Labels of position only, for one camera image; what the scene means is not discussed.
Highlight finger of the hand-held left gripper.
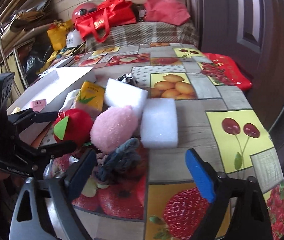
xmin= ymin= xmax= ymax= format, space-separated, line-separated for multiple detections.
xmin=18 ymin=141 xmax=77 ymax=160
xmin=7 ymin=108 xmax=64 ymax=128

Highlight fruit print tablecloth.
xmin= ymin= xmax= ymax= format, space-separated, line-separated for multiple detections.
xmin=36 ymin=42 xmax=284 ymax=240

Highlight yellow shopping bag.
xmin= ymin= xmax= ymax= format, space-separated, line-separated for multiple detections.
xmin=48 ymin=20 xmax=74 ymax=50

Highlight narrow brown panelled door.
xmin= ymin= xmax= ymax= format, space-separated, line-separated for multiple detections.
xmin=192 ymin=0 xmax=284 ymax=135

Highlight white helmet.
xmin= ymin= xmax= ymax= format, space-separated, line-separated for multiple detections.
xmin=66 ymin=29 xmax=85 ymax=49

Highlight white cardboard box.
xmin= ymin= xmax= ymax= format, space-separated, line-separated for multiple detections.
xmin=7 ymin=66 xmax=96 ymax=140

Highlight white foam block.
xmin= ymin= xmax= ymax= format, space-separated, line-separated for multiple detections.
xmin=104 ymin=78 xmax=149 ymax=118
xmin=140 ymin=98 xmax=179 ymax=148

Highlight red helmet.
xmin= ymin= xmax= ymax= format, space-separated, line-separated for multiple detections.
xmin=71 ymin=2 xmax=99 ymax=24

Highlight grey scrunchie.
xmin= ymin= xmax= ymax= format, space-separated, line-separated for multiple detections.
xmin=96 ymin=137 xmax=142 ymax=183

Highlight leopard print scrunchie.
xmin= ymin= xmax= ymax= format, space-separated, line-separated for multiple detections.
xmin=118 ymin=74 xmax=139 ymax=85

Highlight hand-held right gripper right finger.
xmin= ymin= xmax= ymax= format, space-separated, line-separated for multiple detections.
xmin=185 ymin=149 xmax=272 ymax=240

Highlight yellow tissue pack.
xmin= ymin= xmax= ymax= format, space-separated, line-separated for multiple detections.
xmin=76 ymin=81 xmax=105 ymax=112

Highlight brown bag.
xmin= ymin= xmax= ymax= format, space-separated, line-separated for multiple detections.
xmin=10 ymin=10 xmax=58 ymax=33

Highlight pinkish red fabric bag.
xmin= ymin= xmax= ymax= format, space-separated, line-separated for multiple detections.
xmin=144 ymin=0 xmax=191 ymax=26

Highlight pink plush toy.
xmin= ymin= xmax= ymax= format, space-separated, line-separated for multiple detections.
xmin=90 ymin=106 xmax=141 ymax=153

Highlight brown plaid blanket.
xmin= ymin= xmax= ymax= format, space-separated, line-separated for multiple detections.
xmin=86 ymin=21 xmax=199 ymax=52

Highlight metal shelf rack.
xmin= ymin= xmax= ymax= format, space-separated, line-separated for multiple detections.
xmin=0 ymin=12 xmax=58 ymax=93

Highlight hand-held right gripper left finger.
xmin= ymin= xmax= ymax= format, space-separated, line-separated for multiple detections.
xmin=9 ymin=149 xmax=97 ymax=240

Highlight red tote bag gold print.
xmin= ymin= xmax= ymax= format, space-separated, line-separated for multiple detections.
xmin=74 ymin=0 xmax=136 ymax=43

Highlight white socks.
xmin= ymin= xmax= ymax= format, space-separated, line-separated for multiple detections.
xmin=61 ymin=89 xmax=82 ymax=113

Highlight red apple plush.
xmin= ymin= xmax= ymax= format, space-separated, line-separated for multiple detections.
xmin=53 ymin=109 xmax=94 ymax=153

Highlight black plastic bag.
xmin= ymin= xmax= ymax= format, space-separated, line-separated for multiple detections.
xmin=26 ymin=50 xmax=49 ymax=74

